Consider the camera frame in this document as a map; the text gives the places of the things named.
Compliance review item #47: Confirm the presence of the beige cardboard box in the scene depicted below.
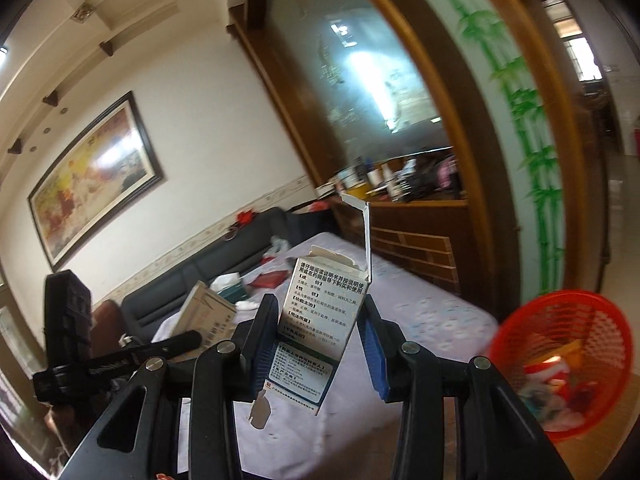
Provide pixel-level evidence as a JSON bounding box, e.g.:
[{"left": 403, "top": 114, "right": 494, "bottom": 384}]
[{"left": 171, "top": 282, "right": 236, "bottom": 362}]

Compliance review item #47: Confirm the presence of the red white snack bag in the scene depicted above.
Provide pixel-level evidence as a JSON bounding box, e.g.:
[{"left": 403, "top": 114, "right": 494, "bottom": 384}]
[{"left": 523, "top": 356, "right": 570, "bottom": 393}]

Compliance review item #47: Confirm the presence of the orange cardboard box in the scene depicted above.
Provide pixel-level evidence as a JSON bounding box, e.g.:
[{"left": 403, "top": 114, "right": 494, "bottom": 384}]
[{"left": 525, "top": 338, "right": 584, "bottom": 367}]

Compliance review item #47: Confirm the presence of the white medicine box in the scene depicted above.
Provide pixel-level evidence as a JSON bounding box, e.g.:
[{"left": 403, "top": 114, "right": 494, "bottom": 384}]
[{"left": 248, "top": 193, "right": 372, "bottom": 429}]

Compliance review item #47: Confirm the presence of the dark green tissue box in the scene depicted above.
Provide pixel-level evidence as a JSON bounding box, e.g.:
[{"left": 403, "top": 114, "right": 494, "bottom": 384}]
[{"left": 209, "top": 272, "right": 248, "bottom": 304}]

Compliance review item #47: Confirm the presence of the red flat pouch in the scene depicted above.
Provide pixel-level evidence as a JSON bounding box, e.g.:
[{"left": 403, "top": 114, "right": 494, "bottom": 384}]
[{"left": 250, "top": 270, "right": 290, "bottom": 289}]

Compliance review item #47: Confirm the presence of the red plastic mesh basket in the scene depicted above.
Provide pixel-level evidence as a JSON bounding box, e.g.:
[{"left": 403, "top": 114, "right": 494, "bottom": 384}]
[{"left": 489, "top": 289, "right": 634, "bottom": 442}]

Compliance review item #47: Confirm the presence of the black leather sofa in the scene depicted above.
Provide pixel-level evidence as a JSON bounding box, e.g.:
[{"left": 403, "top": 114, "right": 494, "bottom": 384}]
[{"left": 120, "top": 207, "right": 341, "bottom": 342}]

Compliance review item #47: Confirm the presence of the red flower ornament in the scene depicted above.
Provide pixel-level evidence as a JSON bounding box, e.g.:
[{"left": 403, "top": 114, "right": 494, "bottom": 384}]
[{"left": 234, "top": 209, "right": 257, "bottom": 229}]

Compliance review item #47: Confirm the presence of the wooden sideboard cabinet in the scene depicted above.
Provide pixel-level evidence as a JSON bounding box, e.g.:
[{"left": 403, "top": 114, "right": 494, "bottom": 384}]
[{"left": 370, "top": 200, "right": 482, "bottom": 302}]

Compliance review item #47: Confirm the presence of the framed horse painting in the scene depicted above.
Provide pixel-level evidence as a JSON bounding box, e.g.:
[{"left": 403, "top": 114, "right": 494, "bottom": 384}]
[{"left": 28, "top": 91, "right": 164, "bottom": 271}]

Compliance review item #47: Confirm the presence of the yellow container on sideboard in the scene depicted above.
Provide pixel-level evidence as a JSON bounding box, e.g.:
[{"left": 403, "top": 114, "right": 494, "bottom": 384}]
[{"left": 346, "top": 183, "right": 372, "bottom": 200}]

